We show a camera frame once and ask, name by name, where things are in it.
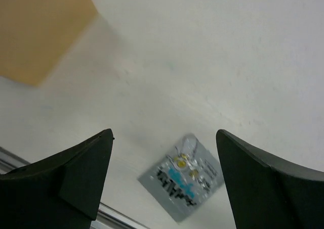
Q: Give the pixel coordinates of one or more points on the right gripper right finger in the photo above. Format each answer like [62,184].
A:
[266,191]

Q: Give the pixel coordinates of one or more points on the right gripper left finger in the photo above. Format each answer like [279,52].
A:
[61,191]

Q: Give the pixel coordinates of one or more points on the grey snack packet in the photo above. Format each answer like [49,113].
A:
[184,178]

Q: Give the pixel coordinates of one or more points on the brown paper bag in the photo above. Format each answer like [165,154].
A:
[35,34]

